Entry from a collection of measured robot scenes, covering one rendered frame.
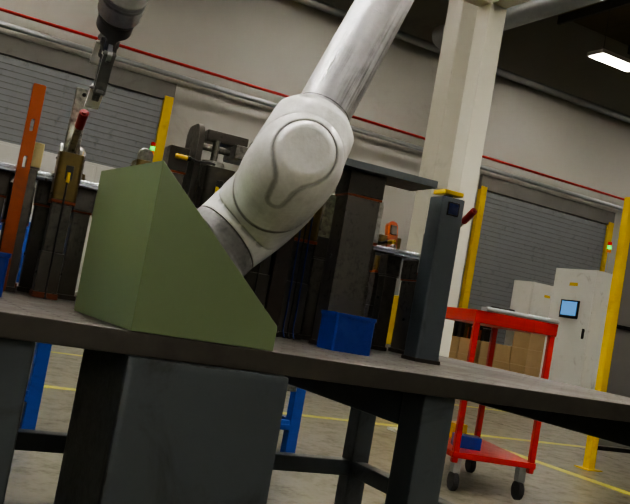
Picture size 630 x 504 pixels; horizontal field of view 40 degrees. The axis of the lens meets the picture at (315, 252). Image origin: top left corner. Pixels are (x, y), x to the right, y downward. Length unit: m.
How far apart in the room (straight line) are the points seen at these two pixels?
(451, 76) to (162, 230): 8.63
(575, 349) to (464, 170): 6.45
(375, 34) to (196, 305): 0.58
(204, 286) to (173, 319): 0.08
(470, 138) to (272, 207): 5.17
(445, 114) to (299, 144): 8.50
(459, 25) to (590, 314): 4.61
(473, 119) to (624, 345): 2.01
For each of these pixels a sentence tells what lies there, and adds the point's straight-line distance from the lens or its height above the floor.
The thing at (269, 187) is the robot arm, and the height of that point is 0.97.
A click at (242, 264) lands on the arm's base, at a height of 0.85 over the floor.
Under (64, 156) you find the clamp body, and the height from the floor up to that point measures 1.04.
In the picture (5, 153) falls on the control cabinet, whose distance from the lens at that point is 10.18.
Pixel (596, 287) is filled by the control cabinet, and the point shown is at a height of 1.76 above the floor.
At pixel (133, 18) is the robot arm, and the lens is 1.84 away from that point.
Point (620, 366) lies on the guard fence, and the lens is 6.76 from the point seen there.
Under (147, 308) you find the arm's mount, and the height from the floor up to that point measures 0.74.
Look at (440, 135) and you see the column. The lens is 9.80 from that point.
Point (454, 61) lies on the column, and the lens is 10.03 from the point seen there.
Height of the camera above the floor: 0.79
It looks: 4 degrees up
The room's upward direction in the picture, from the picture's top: 10 degrees clockwise
